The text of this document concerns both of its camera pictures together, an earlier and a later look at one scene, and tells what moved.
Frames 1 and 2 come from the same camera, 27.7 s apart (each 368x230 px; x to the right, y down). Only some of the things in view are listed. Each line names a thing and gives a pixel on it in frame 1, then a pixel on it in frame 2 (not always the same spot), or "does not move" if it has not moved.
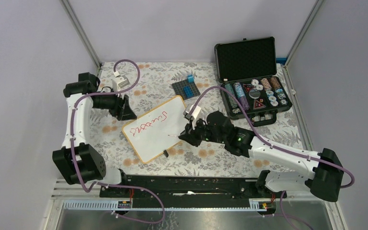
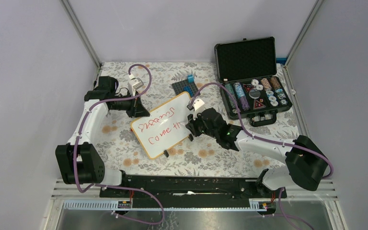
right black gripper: [190, 137] to [192, 124]
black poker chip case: [247, 67] does not move
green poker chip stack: [233, 101] does not move
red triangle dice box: [257, 105] does not move
